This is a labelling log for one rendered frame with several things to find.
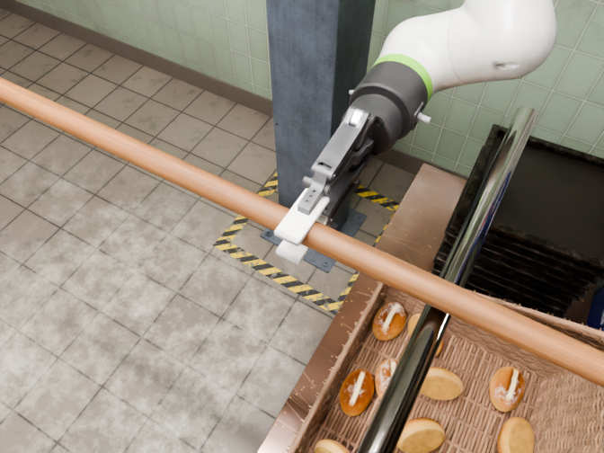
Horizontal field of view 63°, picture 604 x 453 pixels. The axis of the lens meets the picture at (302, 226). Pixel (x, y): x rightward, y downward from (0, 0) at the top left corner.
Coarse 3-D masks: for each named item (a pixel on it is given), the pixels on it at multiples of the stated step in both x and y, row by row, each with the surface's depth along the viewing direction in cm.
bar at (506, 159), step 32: (512, 128) 67; (512, 160) 63; (480, 192) 61; (480, 224) 57; (448, 256) 56; (448, 320) 51; (416, 352) 48; (416, 384) 47; (384, 416) 45; (384, 448) 43
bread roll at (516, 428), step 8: (504, 424) 96; (512, 424) 94; (520, 424) 95; (528, 424) 95; (504, 432) 94; (512, 432) 93; (520, 432) 94; (528, 432) 94; (504, 440) 93; (512, 440) 93; (520, 440) 93; (528, 440) 94; (504, 448) 92; (512, 448) 92; (520, 448) 92; (528, 448) 93
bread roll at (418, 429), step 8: (408, 424) 95; (416, 424) 94; (424, 424) 94; (432, 424) 94; (408, 432) 93; (416, 432) 93; (424, 432) 93; (432, 432) 94; (440, 432) 94; (400, 440) 94; (408, 440) 93; (416, 440) 94; (424, 440) 94; (432, 440) 94; (440, 440) 94; (400, 448) 94; (408, 448) 94; (416, 448) 94; (424, 448) 94; (432, 448) 95
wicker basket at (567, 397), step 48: (384, 288) 103; (480, 336) 106; (576, 336) 90; (336, 384) 101; (480, 384) 105; (528, 384) 105; (576, 384) 95; (336, 432) 99; (480, 432) 99; (576, 432) 87
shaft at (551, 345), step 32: (0, 96) 66; (32, 96) 65; (64, 128) 63; (96, 128) 61; (128, 160) 60; (160, 160) 58; (224, 192) 56; (320, 224) 53; (352, 256) 51; (384, 256) 50; (416, 288) 49; (448, 288) 48; (480, 320) 47; (512, 320) 46; (544, 352) 45; (576, 352) 44
